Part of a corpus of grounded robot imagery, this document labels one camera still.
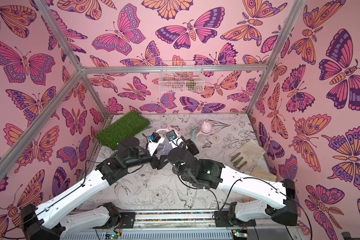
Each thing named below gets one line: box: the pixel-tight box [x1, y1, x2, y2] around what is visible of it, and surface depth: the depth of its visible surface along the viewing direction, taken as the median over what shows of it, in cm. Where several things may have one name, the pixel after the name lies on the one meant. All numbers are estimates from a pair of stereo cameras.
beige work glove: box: [230, 139, 266, 172], surface depth 99 cm
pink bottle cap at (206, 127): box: [200, 121, 212, 134], surface depth 93 cm
